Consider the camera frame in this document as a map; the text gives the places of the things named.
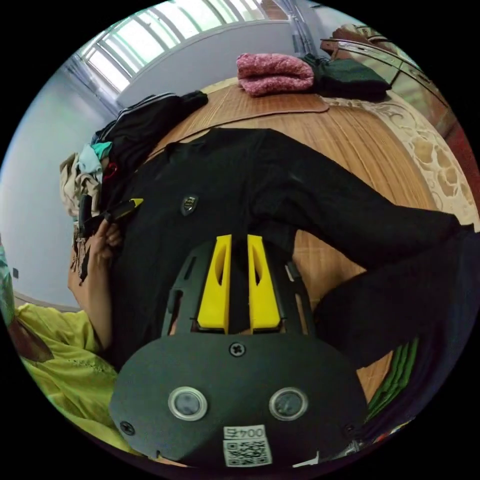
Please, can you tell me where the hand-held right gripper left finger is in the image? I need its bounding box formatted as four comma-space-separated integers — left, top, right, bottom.
197, 234, 233, 335

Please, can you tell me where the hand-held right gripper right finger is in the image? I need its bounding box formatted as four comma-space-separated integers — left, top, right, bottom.
247, 234, 281, 335

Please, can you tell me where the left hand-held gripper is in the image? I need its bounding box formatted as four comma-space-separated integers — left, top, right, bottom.
72, 197, 145, 285

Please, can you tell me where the black long sleeve shirt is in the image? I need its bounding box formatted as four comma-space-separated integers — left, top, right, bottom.
100, 127, 474, 373

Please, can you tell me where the person's left forearm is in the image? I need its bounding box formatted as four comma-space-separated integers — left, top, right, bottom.
67, 258, 114, 350

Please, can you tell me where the person's left hand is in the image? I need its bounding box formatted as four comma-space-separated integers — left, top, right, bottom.
91, 224, 125, 265

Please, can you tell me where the pile of clothes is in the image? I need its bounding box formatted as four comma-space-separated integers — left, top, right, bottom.
59, 91, 209, 219

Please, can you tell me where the folded green garment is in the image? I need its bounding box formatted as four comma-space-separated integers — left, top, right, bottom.
365, 337, 420, 423

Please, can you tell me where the window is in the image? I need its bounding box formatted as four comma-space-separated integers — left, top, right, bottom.
76, 0, 263, 94

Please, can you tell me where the folded pink sweater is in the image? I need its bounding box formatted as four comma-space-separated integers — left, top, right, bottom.
236, 52, 315, 98

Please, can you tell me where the dark green garment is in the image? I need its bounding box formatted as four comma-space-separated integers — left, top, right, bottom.
302, 53, 393, 101

